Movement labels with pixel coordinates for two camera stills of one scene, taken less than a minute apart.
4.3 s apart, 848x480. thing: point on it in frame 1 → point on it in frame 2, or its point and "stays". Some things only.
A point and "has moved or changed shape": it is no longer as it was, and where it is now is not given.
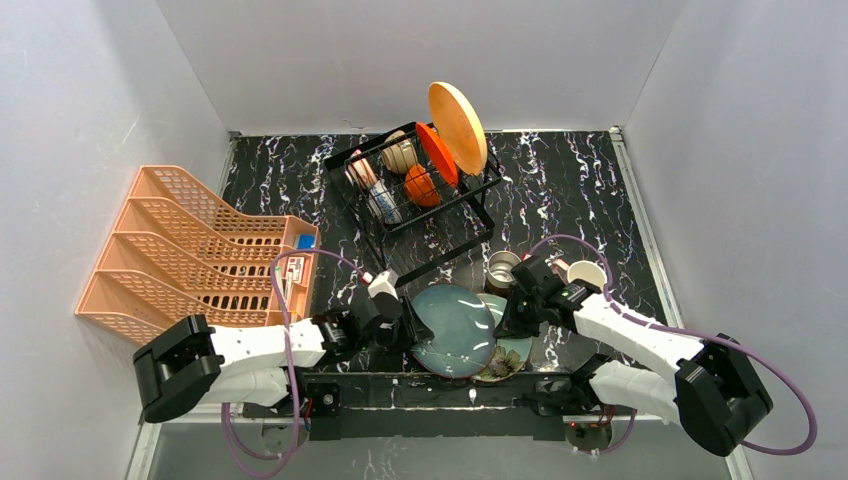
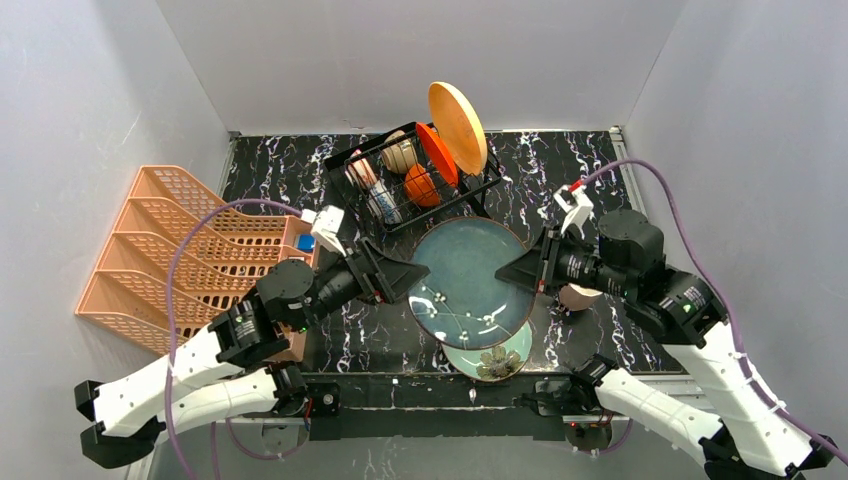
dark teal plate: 463,327 has moved or changed shape
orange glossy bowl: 420,188 stays
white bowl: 398,152 stays
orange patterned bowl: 360,170 stays
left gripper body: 408,321 → 367,271
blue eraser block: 305,241 stays
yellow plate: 459,127 stays
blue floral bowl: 383,203 stays
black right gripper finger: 513,323 → 524,270
